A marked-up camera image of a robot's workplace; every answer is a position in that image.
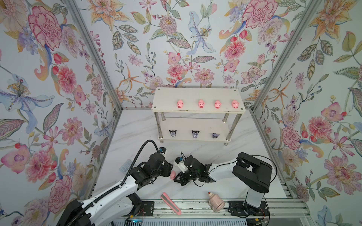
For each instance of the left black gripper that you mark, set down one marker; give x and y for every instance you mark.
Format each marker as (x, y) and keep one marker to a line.
(168, 169)

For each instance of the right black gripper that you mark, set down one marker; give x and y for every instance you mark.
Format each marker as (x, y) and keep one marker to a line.
(182, 180)

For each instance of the Kuromi figure black purple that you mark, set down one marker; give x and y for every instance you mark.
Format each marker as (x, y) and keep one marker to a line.
(173, 133)

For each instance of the pink toy cluster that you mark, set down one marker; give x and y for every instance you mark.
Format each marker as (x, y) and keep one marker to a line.
(180, 104)

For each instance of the small pink toy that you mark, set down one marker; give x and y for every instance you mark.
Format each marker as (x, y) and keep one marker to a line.
(201, 104)

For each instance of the pink pig toy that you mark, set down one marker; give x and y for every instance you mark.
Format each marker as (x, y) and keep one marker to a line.
(173, 175)
(235, 104)
(218, 104)

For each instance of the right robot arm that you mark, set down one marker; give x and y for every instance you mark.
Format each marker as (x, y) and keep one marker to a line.
(249, 169)

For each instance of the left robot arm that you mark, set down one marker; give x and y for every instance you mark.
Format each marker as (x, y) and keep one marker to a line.
(121, 199)

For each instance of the white two-tier shelf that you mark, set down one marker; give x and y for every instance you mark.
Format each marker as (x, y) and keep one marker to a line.
(207, 120)

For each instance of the pink utility knife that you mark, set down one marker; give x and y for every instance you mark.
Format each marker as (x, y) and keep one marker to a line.
(170, 203)

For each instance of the pink glue bottle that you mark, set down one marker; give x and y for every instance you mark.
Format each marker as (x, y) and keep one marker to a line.
(215, 202)

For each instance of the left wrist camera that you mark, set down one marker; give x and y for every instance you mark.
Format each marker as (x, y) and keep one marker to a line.
(162, 150)

